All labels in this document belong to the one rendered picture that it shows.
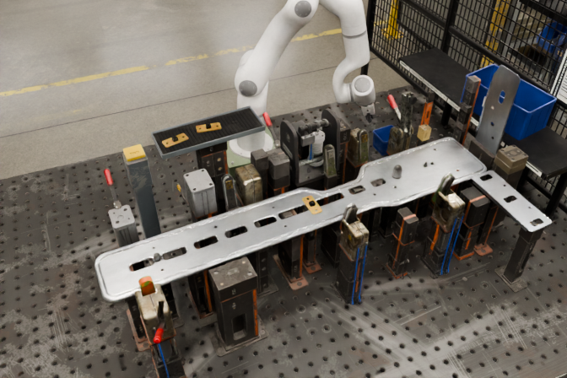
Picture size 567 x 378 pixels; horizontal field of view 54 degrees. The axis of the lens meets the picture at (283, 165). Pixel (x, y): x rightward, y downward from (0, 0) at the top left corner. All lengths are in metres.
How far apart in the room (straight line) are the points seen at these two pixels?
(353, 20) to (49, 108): 2.85
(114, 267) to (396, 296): 0.96
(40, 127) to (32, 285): 2.13
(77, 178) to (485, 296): 1.72
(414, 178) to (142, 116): 2.51
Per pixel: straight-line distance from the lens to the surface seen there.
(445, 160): 2.11
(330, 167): 1.97
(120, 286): 1.70
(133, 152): 1.88
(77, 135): 4.03
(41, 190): 2.56
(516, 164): 2.12
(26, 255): 2.31
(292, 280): 2.01
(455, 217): 1.91
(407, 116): 2.09
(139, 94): 4.31
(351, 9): 2.00
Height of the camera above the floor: 2.31
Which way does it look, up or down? 41 degrees down
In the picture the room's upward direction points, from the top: straight up
